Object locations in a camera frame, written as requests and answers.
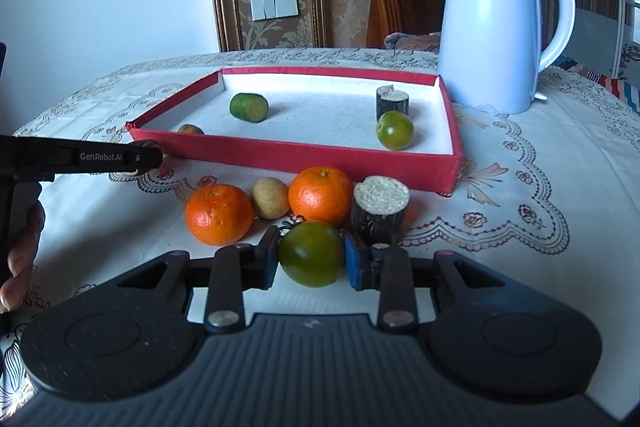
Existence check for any dark sugarcane piece flat top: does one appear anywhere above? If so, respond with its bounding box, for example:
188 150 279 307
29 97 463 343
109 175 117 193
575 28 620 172
350 176 410 245

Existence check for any orange mandarin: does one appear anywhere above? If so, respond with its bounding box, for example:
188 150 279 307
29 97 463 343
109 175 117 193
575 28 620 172
288 166 354 227
184 184 255 246

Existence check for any green tomato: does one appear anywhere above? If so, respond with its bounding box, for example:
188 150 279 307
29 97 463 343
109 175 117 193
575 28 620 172
279 221 345 288
376 110 416 150

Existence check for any small tan potato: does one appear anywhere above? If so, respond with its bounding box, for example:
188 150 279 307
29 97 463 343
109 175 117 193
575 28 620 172
250 178 290 220

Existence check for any brown kiwi fruit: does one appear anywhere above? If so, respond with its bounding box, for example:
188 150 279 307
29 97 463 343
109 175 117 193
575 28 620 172
178 124 204 135

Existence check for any green cucumber piece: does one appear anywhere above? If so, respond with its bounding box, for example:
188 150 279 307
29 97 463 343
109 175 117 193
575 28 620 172
229 93 269 124

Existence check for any dark sugarcane piece chipped top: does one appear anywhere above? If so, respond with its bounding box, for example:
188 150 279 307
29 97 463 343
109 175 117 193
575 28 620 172
375 84 409 119

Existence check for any person left hand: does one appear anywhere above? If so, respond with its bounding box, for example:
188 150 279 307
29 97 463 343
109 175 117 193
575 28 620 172
1 202 46 313

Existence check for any red shallow box tray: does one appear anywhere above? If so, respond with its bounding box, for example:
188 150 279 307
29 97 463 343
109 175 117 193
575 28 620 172
127 66 463 195

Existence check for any white embroidered tablecloth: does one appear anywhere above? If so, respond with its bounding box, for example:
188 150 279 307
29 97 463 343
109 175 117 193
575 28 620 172
1 49 639 417

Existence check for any patterned pillow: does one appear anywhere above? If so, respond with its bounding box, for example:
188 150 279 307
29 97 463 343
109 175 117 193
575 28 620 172
384 31 440 53

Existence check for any white electric kettle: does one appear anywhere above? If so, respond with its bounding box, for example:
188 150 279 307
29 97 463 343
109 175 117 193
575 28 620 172
438 0 576 114

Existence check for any striped colourful bedding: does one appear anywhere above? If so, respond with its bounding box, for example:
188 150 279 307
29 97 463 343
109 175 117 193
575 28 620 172
553 55 640 114

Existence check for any white wall switch panel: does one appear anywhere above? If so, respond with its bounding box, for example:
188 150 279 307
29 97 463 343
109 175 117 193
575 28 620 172
250 0 299 22

